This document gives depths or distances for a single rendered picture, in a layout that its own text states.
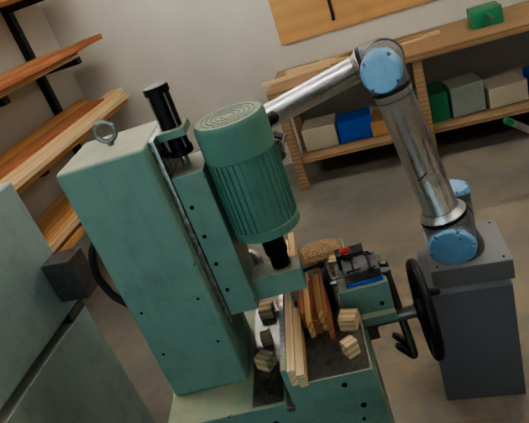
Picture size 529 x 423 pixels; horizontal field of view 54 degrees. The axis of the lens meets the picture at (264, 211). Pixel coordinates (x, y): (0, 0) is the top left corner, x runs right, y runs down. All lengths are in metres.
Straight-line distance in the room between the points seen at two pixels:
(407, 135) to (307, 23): 2.96
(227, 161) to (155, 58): 3.68
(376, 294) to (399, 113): 0.52
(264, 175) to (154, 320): 0.49
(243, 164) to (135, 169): 0.24
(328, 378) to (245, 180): 0.51
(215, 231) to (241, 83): 3.46
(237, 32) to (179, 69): 0.62
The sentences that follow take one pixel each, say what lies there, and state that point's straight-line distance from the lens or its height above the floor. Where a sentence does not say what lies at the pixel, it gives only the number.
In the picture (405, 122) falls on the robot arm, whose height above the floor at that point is 1.25.
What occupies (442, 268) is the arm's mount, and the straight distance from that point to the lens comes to 1.99.
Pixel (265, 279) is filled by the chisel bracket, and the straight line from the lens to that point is 1.40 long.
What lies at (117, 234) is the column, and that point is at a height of 1.34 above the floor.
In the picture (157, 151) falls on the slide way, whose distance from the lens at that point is 1.21.
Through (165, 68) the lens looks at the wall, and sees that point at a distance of 4.82.
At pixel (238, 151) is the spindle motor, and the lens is 1.17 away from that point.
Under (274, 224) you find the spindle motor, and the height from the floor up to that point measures 1.24.
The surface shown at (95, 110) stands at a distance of 4.38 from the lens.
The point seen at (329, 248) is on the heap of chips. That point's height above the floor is 0.92.
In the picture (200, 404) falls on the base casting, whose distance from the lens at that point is 1.54.
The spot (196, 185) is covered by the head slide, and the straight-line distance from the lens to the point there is 1.23.
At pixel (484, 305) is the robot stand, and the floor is 0.47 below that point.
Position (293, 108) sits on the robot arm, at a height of 1.32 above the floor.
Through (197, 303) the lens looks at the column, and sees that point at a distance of 1.36.
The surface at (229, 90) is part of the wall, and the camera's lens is 4.71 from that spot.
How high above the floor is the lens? 1.82
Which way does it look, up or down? 26 degrees down
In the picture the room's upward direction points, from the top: 20 degrees counter-clockwise
